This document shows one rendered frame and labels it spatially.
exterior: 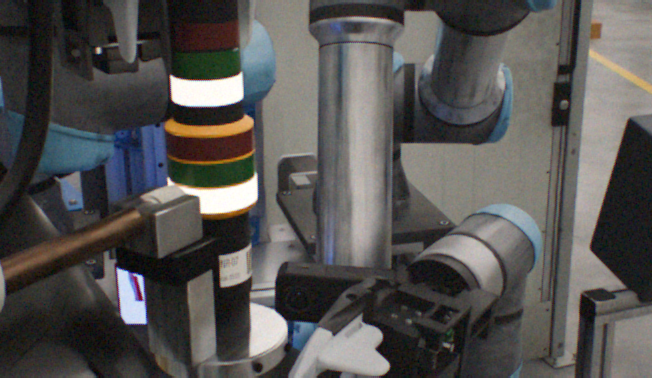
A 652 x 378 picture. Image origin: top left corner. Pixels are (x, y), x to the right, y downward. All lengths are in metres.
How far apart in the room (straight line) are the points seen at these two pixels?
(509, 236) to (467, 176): 1.85
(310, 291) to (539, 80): 2.04
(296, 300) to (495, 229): 0.20
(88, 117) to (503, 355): 0.44
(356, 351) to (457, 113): 0.64
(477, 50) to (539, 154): 1.75
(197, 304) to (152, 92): 0.29
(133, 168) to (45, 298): 0.99
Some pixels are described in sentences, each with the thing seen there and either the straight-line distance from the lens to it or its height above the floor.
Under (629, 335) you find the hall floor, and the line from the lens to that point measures 3.34.
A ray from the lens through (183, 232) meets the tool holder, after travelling 0.43.
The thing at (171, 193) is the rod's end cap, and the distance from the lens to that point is 0.43.
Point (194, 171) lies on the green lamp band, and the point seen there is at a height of 1.39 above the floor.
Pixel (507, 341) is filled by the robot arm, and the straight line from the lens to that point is 0.88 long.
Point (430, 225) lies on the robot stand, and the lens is 1.32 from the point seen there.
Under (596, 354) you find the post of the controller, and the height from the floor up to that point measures 0.99.
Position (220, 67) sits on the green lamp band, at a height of 1.44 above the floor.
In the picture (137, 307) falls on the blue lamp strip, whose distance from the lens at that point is 0.86.
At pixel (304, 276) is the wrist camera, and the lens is 0.75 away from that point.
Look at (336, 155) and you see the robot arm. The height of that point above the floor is 1.26.
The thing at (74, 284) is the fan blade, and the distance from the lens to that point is 0.47.
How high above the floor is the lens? 1.52
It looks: 19 degrees down
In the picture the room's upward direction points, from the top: 1 degrees counter-clockwise
